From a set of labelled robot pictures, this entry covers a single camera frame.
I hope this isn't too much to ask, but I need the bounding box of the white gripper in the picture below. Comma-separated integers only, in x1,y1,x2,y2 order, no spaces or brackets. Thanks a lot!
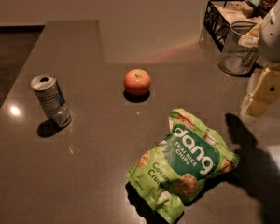
238,0,280,117

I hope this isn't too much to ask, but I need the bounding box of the red apple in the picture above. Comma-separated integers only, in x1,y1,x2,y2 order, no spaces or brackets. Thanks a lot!
123,69,151,96

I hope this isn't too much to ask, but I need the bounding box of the silver redbull can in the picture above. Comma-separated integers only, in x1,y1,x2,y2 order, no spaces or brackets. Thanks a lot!
31,74,71,129

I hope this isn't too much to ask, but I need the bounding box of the clear glass jar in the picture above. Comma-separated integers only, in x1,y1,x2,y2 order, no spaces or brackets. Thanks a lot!
218,21,258,76

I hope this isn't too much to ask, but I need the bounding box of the green rice chips bag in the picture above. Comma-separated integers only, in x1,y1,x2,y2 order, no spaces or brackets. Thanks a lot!
127,109,239,224

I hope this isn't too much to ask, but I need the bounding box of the black wire basket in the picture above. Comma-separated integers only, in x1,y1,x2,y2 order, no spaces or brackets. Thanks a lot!
203,0,266,50

